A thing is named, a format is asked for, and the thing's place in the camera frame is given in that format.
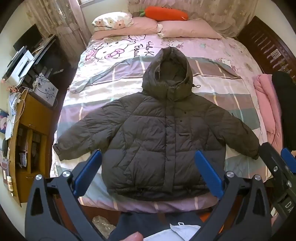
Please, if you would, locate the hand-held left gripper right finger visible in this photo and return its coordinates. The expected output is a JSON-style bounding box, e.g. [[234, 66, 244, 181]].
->
[[194, 150, 272, 241]]

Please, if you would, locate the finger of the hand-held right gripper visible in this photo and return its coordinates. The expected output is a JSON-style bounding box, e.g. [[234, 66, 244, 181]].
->
[[280, 148, 296, 175], [259, 142, 295, 201]]

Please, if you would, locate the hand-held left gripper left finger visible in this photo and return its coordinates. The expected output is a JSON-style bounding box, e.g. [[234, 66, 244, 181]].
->
[[25, 149, 103, 241]]

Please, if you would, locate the dark olive hooded puffer jacket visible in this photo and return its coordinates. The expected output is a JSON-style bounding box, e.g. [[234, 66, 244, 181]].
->
[[53, 46, 260, 202]]

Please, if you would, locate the person's left hand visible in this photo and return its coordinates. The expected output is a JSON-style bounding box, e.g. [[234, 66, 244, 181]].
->
[[122, 232, 144, 241]]

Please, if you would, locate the black cloth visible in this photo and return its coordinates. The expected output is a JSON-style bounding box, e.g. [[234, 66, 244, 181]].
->
[[272, 71, 296, 154]]

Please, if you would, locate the clear plastic bag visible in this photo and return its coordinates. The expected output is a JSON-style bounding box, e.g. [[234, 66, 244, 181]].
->
[[92, 215, 116, 240]]

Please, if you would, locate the pink folded blanket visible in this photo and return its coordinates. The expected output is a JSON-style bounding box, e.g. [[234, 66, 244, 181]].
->
[[253, 74, 285, 154]]

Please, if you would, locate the white cloth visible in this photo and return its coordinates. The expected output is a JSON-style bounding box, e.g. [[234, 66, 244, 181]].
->
[[143, 222, 204, 241]]

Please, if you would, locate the brown wooden cabinet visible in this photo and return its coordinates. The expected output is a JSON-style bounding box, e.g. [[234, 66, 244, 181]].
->
[[6, 89, 59, 207]]

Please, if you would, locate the white floral box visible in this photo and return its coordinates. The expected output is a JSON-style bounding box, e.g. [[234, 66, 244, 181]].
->
[[33, 77, 59, 107]]

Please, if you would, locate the dark wooden headboard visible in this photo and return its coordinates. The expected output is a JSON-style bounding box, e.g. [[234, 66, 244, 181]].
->
[[236, 16, 296, 78]]

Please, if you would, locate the white printer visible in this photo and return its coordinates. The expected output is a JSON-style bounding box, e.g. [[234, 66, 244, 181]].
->
[[2, 46, 36, 84]]

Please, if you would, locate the pink pillow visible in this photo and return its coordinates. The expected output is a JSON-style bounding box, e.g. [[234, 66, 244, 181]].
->
[[93, 17, 160, 40], [158, 20, 223, 40]]

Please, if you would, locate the black monitor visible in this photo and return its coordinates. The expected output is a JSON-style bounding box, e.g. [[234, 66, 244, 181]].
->
[[13, 23, 45, 53]]

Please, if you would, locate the white floral pillow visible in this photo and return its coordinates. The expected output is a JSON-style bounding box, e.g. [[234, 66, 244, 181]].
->
[[92, 11, 134, 32]]

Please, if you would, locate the orange carrot plush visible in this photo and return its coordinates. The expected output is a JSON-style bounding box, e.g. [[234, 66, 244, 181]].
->
[[138, 6, 189, 22]]

